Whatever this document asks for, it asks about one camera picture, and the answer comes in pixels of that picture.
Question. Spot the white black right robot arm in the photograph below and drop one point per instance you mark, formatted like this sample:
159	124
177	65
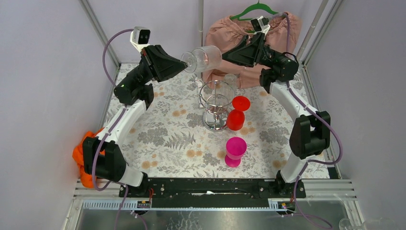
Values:
310	134

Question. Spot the chrome wine glass rack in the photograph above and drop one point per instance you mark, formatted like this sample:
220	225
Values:
216	97

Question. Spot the red wine glass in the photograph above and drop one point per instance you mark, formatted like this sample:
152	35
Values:
236	117

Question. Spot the pink wine glass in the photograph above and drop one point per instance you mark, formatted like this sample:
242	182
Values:
235	150

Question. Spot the clear wine glass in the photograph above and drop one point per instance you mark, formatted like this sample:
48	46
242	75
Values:
231	80
202	59

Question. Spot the clear wine glass back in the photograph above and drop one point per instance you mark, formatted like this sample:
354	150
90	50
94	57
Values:
231	80

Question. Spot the clear wine glass front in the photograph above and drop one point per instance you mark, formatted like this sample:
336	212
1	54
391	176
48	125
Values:
202	59

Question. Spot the orange cloth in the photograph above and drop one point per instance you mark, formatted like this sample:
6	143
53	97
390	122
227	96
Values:
77	155

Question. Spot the green clothes hanger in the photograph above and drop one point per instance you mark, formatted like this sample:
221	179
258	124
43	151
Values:
262	7

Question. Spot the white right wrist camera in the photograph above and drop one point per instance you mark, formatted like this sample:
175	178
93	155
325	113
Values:
260	25

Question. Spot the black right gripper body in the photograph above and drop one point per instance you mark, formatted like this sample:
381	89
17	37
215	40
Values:
266	57

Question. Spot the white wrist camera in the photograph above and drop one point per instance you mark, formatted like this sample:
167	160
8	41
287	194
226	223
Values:
139	37
260	25

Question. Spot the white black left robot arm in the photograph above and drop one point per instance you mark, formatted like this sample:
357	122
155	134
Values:
102	154

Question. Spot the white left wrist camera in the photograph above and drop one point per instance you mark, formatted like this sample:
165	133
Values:
139	37

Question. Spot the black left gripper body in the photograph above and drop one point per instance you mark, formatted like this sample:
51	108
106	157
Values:
152	63

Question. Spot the pink shorts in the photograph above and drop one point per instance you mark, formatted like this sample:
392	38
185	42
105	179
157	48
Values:
226	33

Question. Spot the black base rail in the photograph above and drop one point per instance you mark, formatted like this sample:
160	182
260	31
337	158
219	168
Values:
213	192

